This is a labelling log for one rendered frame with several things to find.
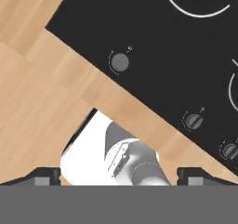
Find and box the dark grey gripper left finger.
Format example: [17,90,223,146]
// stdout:
[0,167,62,187]

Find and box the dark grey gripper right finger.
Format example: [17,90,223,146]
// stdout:
[176,167,238,187]

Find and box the grey hob knob with bar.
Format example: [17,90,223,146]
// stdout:
[186,112,205,131]
[222,142,238,162]

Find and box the white and grey rounded object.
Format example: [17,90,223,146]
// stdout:
[59,108,172,187]

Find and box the black glass hob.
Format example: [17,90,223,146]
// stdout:
[45,0,238,177]

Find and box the plain round grey hob knob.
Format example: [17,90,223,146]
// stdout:
[110,52,130,72]

